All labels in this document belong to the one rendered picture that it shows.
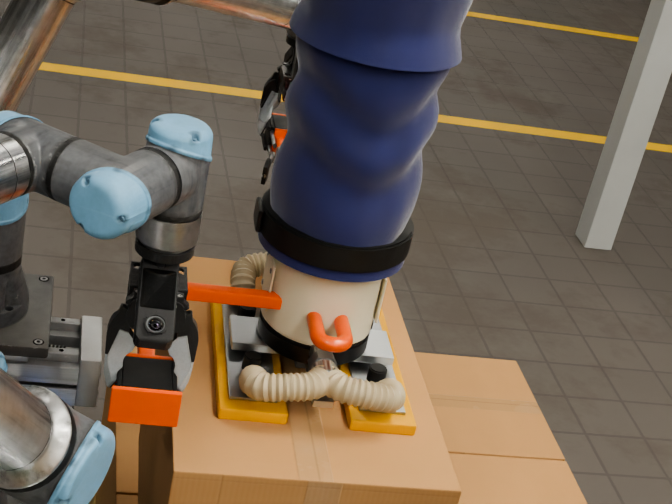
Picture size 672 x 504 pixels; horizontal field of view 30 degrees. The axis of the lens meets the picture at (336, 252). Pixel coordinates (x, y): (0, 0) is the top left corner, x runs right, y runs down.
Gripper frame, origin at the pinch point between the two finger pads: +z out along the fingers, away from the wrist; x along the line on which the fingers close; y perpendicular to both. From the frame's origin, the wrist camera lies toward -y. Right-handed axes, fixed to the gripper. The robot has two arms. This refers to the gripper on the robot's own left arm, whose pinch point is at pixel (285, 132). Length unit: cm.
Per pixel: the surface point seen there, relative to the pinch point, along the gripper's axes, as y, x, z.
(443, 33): 68, 7, -45
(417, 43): 70, 3, -43
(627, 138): -215, 168, 70
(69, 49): -358, -52, 120
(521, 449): 4, 65, 66
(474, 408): -10, 58, 66
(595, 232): -215, 168, 112
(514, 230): -223, 137, 120
